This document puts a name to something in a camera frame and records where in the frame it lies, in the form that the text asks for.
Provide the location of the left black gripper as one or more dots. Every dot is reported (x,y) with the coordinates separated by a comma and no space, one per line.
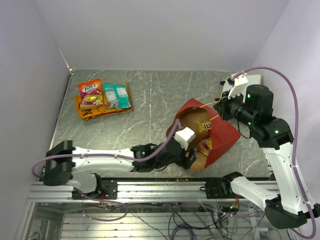
(185,161)

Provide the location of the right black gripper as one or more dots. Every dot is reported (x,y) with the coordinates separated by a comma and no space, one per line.
(222,106)

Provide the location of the red brown paper bag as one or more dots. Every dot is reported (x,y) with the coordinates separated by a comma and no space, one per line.
(190,115)

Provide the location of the Fox's fruits candy bag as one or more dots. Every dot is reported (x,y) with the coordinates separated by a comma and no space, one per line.
(91,94)
(205,145)

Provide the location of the teal snack packet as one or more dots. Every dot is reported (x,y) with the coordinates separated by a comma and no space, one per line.
(117,96)

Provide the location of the Doritos chip bag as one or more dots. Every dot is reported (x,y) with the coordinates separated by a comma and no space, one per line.
(97,99)

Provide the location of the orange Kettle chip bag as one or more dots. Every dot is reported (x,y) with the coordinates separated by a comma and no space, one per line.
(99,112)

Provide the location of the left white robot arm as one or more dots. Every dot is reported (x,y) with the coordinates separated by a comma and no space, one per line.
(58,167)

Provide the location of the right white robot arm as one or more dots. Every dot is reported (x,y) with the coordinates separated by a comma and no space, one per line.
(284,210)

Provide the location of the yellow M&M's packet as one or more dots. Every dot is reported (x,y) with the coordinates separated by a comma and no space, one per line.
(204,126)

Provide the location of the white notepad board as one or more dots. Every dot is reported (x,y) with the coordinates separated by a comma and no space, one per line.
(227,84)

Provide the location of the aluminium rail frame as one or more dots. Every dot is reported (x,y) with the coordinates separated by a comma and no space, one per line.
(146,209)

